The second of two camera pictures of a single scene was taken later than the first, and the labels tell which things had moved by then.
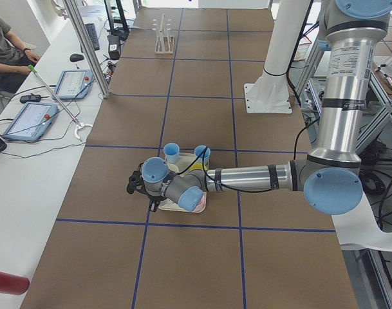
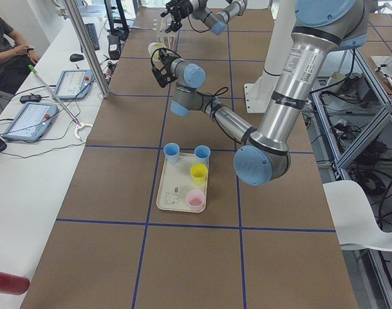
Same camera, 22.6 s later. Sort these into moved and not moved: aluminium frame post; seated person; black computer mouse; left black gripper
Moved: left black gripper
Not moved: aluminium frame post; black computer mouse; seated person
